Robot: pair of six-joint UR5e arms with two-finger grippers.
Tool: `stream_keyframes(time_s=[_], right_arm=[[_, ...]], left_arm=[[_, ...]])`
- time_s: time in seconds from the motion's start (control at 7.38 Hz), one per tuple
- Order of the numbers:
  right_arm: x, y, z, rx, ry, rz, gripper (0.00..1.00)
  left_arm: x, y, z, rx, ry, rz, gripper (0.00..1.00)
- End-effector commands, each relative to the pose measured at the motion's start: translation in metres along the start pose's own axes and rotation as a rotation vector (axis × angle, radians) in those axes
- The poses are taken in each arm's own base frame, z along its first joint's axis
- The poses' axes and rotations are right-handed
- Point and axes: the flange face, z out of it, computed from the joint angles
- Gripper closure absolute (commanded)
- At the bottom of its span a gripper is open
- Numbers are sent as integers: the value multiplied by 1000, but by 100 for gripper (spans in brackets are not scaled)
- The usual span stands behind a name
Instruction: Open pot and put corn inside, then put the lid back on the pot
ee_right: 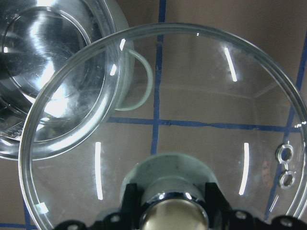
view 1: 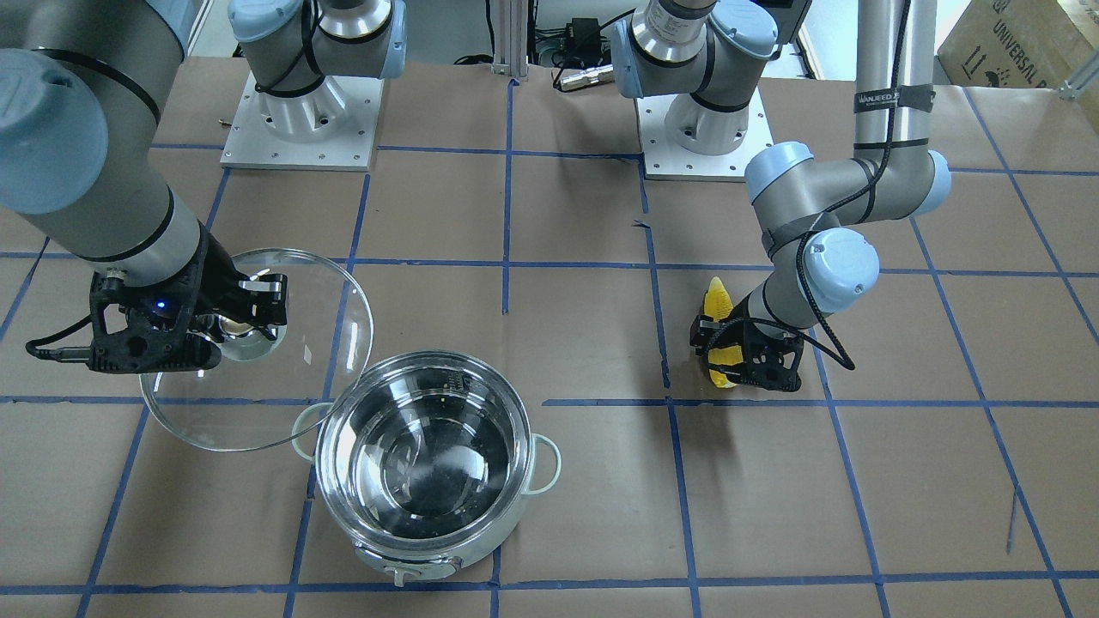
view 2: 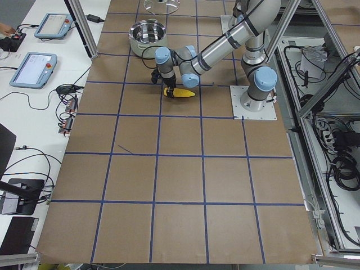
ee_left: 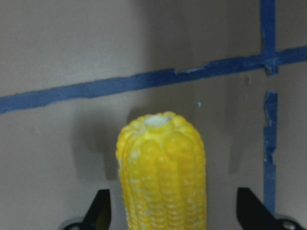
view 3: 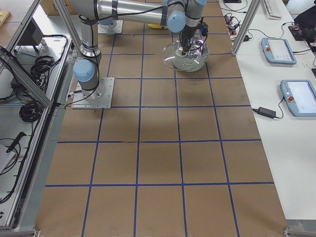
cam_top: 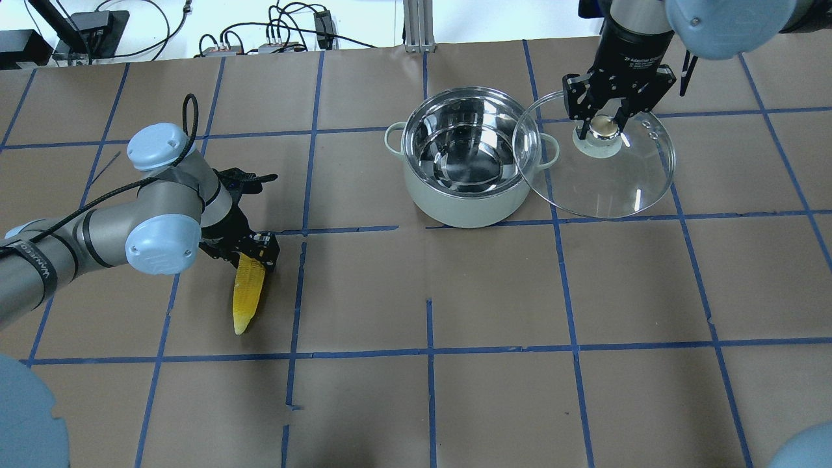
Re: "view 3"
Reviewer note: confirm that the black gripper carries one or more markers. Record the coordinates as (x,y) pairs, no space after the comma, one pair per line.
(188,32)

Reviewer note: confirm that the glass pot lid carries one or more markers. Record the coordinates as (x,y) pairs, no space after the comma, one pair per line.
(182,54)

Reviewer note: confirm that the yellow corn cob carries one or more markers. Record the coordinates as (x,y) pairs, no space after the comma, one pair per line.
(156,26)

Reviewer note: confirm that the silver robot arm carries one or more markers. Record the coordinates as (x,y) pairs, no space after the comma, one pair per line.
(188,54)

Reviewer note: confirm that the pale green cooking pot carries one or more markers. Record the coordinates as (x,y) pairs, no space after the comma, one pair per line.
(191,59)

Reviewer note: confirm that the small circuit board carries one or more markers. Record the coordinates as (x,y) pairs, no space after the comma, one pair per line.
(228,19)
(233,29)

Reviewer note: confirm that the white keyboard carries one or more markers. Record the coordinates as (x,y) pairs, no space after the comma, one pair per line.
(271,9)

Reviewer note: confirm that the far teach pendant tablet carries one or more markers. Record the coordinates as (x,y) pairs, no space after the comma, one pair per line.
(278,51)

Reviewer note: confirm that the teach pendant tablet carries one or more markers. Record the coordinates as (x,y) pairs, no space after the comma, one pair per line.
(300,97)
(278,51)

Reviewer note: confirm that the black power adapter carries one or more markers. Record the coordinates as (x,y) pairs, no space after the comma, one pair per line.
(266,112)

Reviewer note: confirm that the near teach pendant tablet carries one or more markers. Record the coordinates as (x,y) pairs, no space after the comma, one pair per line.
(300,97)

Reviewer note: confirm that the cardboard box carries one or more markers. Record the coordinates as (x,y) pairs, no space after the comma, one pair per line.
(51,10)

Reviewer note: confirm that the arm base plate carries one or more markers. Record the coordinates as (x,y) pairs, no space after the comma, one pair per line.
(100,99)
(110,27)

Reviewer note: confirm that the aluminium frame post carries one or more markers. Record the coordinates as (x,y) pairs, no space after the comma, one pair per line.
(245,26)

